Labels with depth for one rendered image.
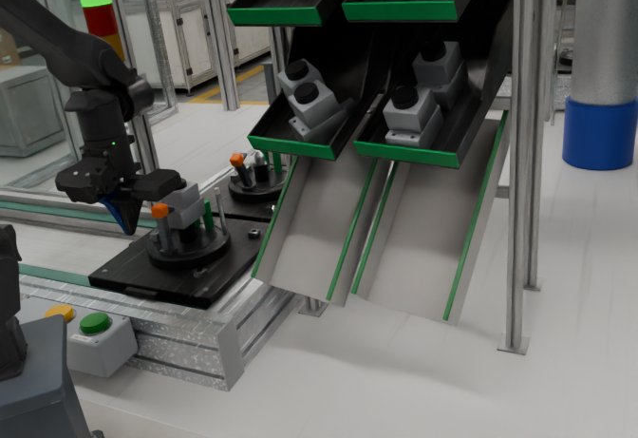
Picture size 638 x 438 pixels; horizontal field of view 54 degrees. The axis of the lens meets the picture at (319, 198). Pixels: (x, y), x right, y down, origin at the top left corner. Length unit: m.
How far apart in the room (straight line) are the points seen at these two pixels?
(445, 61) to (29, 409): 0.58
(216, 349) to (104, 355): 0.16
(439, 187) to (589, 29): 0.74
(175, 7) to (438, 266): 5.48
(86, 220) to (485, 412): 0.87
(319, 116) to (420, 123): 0.13
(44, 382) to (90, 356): 0.24
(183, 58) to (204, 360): 5.38
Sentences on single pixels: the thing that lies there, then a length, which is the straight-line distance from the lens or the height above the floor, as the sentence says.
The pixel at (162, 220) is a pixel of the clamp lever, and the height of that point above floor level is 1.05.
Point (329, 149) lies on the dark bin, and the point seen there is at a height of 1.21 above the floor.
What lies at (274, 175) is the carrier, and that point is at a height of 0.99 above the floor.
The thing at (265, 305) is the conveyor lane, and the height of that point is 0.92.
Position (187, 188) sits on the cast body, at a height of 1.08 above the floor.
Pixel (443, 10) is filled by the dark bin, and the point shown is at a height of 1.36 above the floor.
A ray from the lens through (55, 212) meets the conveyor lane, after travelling 1.43.
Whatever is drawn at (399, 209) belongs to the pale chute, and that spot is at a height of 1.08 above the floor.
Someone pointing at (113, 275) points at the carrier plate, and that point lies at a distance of 1.06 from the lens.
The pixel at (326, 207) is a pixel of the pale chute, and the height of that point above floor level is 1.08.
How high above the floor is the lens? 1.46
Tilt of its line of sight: 24 degrees down
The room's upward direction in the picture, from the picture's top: 7 degrees counter-clockwise
